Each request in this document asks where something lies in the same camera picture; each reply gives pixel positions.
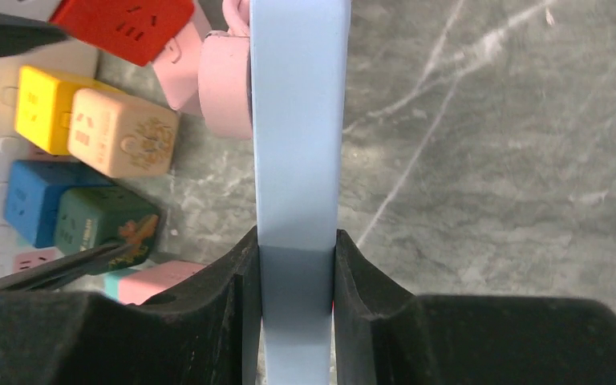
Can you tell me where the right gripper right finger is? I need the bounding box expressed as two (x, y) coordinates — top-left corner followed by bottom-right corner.
(334, 230), (616, 384)

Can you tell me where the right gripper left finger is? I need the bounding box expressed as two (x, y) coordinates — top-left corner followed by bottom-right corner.
(0, 229), (261, 384)

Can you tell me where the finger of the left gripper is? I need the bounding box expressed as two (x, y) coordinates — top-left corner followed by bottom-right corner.
(0, 243), (138, 292)

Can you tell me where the green cube adapter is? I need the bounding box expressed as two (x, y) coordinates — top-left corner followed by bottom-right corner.
(54, 185), (161, 273)

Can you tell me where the pink cube socket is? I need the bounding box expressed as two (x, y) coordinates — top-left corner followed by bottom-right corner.
(103, 261), (205, 305)

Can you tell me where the blue cube adapter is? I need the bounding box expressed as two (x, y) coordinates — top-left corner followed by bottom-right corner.
(4, 160), (113, 249)

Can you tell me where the beige cube adapter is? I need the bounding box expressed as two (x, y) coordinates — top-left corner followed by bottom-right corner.
(67, 88), (179, 178)

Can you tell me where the yellow cube adapter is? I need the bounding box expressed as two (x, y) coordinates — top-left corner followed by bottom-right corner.
(14, 66), (118, 156)

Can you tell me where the pink power strip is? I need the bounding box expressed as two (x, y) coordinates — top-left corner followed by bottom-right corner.
(152, 1), (212, 116)

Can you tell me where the red cube adapter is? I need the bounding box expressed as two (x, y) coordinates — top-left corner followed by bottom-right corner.
(50, 0), (196, 66)

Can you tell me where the white cube adapter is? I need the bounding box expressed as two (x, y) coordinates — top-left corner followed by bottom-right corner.
(0, 0), (61, 22)

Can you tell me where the light blue power strip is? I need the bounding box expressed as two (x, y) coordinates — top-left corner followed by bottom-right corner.
(251, 1), (351, 384)

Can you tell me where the pink coiled cable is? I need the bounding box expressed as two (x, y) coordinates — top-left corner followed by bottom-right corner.
(197, 0), (253, 141)

